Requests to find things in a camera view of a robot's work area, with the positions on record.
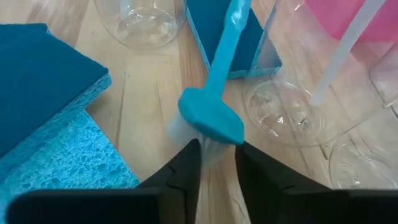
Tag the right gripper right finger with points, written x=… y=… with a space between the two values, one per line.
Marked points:
x=273 y=199

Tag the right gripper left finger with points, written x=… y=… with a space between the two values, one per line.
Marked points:
x=174 y=193

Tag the blue dish brush white bristles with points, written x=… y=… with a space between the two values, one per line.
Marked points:
x=211 y=115

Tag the clear soap bottle black pump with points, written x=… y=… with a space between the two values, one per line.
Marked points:
x=367 y=161
x=143 y=28
x=280 y=112

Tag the blue two-tone kitchen sponge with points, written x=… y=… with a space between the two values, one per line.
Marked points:
x=46 y=77
x=197 y=28
x=77 y=161

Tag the pink plastic tray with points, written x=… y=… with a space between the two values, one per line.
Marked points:
x=326 y=18

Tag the clear plastic bin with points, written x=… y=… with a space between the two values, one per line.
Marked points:
x=388 y=81

